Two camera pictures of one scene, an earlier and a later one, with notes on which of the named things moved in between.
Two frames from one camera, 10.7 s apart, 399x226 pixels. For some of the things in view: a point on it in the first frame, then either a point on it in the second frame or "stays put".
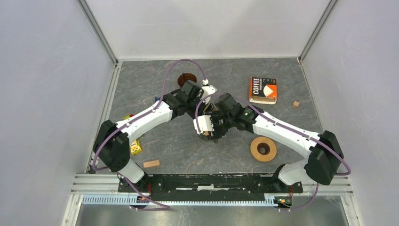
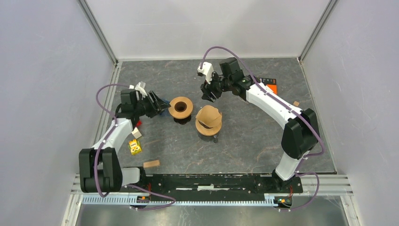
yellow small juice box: x=135 y=147 stays put
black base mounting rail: x=210 y=188 stays put
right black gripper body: x=221 y=124 -> x=217 y=86
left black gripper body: x=192 y=105 -> x=148 y=107
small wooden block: x=151 y=163 stays put
